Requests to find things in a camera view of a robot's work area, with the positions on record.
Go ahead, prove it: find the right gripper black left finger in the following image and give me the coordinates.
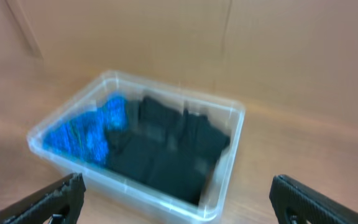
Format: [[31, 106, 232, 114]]
[[0, 173, 86, 224]]

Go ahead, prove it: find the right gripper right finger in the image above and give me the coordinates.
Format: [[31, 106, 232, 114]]
[[269, 175, 358, 224]]

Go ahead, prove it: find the blue sequin garment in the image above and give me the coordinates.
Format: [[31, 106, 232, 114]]
[[43, 95, 127, 166]]

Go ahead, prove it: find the large black garment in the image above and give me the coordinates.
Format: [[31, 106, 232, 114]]
[[105, 96, 183, 183]]

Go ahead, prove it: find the small black garment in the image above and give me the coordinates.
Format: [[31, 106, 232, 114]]
[[146, 110, 231, 205]]

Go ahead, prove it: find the clear plastic storage bin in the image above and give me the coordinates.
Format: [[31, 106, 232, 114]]
[[27, 70, 246, 223]]

